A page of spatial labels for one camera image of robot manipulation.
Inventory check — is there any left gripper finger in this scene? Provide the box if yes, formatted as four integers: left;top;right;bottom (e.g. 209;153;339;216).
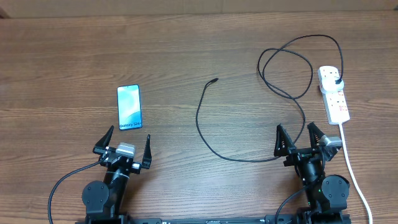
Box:
142;134;152;169
95;125;114;149

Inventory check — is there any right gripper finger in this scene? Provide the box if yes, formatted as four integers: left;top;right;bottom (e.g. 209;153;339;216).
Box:
307;122;325;148
274;124;296;157

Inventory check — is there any blue Galaxy smartphone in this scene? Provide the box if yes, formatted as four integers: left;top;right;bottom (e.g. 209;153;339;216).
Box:
117;85;142;131

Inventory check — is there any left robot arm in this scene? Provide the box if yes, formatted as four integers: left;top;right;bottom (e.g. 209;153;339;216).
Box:
82;126;152;223

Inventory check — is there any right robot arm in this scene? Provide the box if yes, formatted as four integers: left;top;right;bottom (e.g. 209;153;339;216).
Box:
271;123;351;224

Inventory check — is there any white charger plug adapter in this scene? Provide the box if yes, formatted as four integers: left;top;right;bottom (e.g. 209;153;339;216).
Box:
320;77;345;94

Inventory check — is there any white power strip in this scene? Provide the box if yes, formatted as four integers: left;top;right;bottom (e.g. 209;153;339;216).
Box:
317;66;350;125

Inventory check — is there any white power strip cord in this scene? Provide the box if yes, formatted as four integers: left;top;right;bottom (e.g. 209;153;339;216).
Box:
338;123;374;224

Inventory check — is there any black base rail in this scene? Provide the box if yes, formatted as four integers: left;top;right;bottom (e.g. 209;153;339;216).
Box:
74;214;352;224

